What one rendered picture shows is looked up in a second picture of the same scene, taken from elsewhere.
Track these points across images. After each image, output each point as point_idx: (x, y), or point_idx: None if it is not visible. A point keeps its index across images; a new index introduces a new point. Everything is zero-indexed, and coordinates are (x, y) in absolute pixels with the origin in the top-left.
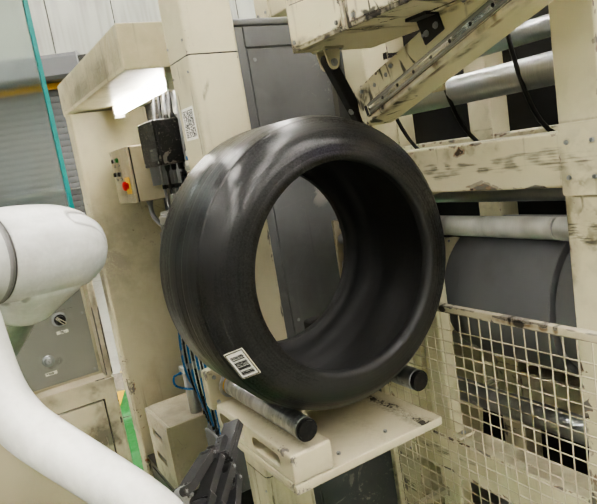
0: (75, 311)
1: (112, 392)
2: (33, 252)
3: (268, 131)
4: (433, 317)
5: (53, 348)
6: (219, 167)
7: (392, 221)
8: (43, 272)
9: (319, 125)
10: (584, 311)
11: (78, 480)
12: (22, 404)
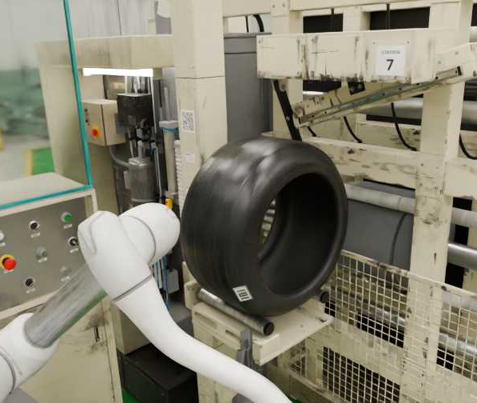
0: None
1: None
2: (161, 241)
3: (267, 153)
4: (336, 261)
5: (67, 261)
6: (236, 174)
7: (310, 195)
8: (163, 251)
9: (295, 151)
10: (416, 259)
11: (224, 376)
12: (180, 334)
